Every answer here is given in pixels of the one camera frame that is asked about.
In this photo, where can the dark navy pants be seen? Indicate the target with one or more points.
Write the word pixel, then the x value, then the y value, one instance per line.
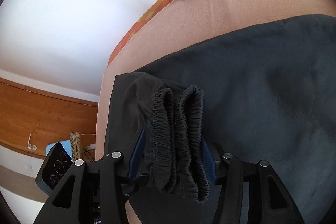
pixel 262 82

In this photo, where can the leopard print stool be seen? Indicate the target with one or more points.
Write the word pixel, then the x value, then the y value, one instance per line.
pixel 76 144

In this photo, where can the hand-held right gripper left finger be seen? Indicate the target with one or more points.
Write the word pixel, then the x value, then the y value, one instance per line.
pixel 136 158

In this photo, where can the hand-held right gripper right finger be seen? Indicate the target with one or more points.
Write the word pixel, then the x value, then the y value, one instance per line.
pixel 208 163

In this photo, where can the peach bed blanket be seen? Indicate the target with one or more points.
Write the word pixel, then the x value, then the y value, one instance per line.
pixel 210 3

